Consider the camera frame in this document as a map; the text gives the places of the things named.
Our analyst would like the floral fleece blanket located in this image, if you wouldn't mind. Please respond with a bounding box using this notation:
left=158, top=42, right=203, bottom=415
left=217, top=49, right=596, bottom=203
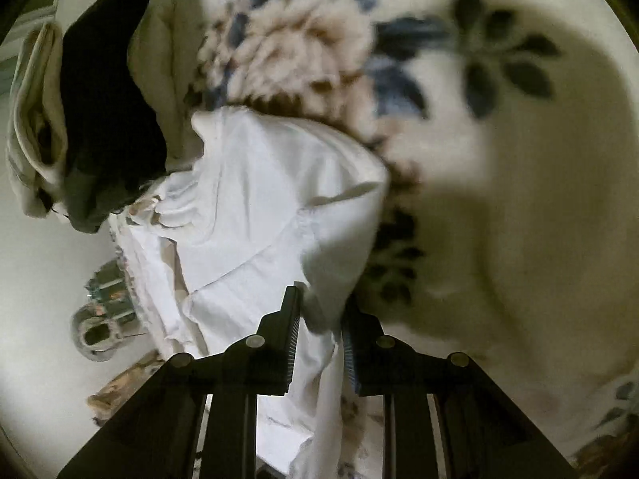
left=86, top=0, right=639, bottom=479

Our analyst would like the cream folded cloth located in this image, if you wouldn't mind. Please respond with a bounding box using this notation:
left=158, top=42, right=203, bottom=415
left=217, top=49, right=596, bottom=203
left=6, top=21, right=69, bottom=218

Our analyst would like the white garment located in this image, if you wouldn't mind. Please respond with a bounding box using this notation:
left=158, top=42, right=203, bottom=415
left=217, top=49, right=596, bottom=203
left=109, top=108, right=390, bottom=479

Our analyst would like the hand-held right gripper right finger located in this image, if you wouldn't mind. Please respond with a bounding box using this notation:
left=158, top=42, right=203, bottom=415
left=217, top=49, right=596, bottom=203
left=341, top=295, right=581, bottom=479

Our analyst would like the black garment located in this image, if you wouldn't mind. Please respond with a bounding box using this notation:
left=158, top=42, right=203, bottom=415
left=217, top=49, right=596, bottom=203
left=60, top=0, right=169, bottom=234

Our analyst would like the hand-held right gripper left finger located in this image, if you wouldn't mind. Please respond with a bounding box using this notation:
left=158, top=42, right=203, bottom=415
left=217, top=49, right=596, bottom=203
left=56, top=285, right=303, bottom=479

